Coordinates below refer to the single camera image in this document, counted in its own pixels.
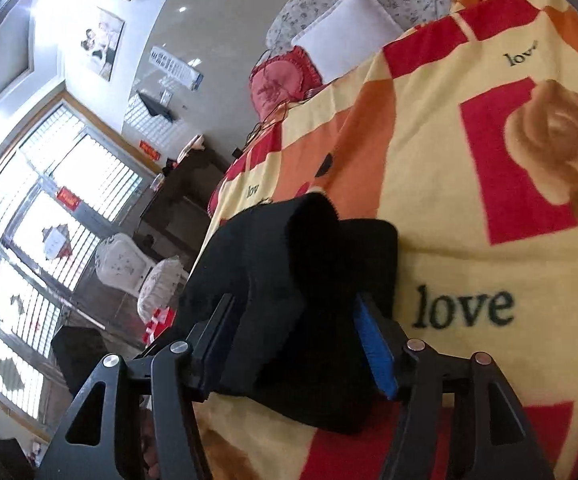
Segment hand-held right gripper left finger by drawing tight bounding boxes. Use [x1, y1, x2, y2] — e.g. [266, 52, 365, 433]
[34, 294, 234, 480]

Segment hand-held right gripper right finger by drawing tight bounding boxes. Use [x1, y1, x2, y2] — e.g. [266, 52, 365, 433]
[354, 294, 556, 480]

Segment black pants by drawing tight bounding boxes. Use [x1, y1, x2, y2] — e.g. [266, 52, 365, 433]
[179, 192, 400, 436]

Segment red box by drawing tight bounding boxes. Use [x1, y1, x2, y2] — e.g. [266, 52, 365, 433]
[141, 307, 177, 348]

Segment floral cushioned chair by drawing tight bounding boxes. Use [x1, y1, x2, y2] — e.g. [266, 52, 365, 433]
[137, 256, 190, 321]

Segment white ornate chair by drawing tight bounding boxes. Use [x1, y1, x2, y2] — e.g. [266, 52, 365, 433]
[96, 232, 160, 293]

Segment checkered printed blanket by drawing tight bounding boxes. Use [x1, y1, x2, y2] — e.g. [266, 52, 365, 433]
[189, 0, 578, 480]

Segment black box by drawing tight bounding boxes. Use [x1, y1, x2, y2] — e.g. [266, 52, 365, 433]
[51, 326, 114, 398]

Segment dark wooden desk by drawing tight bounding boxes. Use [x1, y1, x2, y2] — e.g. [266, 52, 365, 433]
[134, 147, 232, 261]

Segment barred window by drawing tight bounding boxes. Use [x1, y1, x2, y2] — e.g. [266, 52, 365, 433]
[0, 100, 157, 421]

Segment pale pink cloth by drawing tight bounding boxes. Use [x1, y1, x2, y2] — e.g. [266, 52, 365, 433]
[179, 134, 206, 161]

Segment red window sticker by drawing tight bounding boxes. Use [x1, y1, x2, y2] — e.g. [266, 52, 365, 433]
[56, 186, 82, 211]

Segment dark hanging cloth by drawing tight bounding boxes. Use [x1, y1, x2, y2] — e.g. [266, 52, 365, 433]
[136, 91, 174, 123]

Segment red ruffled pillow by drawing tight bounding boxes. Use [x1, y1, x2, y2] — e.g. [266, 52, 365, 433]
[249, 45, 324, 121]

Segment white pillow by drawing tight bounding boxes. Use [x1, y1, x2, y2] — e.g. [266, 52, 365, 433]
[291, 0, 404, 83]

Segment wall poster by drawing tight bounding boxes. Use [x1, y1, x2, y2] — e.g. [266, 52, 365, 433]
[80, 7, 126, 82]

